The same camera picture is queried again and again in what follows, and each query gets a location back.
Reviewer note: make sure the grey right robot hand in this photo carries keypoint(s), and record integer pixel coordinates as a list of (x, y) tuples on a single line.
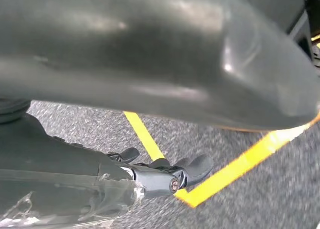
[(124, 38)]

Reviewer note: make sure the yellow floor tape square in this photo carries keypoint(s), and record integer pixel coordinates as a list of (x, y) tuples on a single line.
[(316, 38), (145, 134)]

